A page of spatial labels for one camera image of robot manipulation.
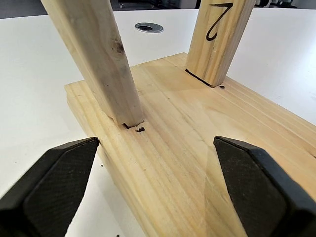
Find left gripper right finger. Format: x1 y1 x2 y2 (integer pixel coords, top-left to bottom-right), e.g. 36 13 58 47
213 136 316 237

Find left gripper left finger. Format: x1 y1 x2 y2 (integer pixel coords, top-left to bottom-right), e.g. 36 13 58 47
0 137 100 237

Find wooden seat board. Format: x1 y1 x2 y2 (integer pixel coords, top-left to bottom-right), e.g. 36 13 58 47
64 52 316 237

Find wooden leg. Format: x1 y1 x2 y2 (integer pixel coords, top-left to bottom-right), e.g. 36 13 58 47
185 0 255 88
40 0 145 128

